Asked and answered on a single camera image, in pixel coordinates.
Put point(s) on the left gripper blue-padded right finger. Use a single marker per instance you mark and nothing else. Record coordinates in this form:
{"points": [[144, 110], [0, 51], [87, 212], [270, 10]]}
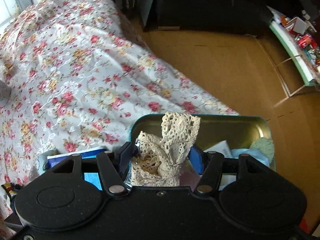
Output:
{"points": [[209, 166]]}

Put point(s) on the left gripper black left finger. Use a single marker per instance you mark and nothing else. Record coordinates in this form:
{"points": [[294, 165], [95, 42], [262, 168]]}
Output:
{"points": [[113, 168]]}

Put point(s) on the small white tissue pack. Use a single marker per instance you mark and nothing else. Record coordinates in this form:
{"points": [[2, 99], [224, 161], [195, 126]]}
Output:
{"points": [[221, 147]]}

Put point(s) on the blue Tempo tissue box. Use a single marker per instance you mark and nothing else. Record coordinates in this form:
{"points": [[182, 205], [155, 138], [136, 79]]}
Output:
{"points": [[79, 163]]}

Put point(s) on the light blue face mask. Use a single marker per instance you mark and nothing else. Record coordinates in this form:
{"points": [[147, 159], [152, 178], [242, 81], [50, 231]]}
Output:
{"points": [[255, 153]]}

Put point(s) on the cream lace crochet cloth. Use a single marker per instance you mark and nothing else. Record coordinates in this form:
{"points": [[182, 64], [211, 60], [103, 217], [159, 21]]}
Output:
{"points": [[160, 160]]}

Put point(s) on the pale green crochet doily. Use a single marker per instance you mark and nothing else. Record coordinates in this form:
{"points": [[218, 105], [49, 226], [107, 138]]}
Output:
{"points": [[265, 146]]}

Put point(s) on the orange and navy plush toy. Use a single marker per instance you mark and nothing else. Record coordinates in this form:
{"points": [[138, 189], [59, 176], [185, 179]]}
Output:
{"points": [[10, 189]]}

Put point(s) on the pink velvet pouch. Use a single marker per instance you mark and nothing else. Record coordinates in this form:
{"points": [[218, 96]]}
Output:
{"points": [[188, 177]]}

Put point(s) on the green gold metal tin tray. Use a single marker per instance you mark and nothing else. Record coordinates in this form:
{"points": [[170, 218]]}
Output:
{"points": [[238, 131]]}

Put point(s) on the floral bed cover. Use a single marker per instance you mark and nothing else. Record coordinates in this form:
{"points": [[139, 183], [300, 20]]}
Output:
{"points": [[80, 77]]}

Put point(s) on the purple tumbler bottle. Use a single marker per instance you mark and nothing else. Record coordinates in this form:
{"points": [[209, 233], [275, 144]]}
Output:
{"points": [[5, 92]]}

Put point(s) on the green edged side table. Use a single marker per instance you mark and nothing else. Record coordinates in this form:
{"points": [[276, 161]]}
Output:
{"points": [[301, 47]]}

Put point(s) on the dark cabinet furniture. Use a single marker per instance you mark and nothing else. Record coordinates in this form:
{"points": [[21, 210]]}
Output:
{"points": [[227, 16]]}

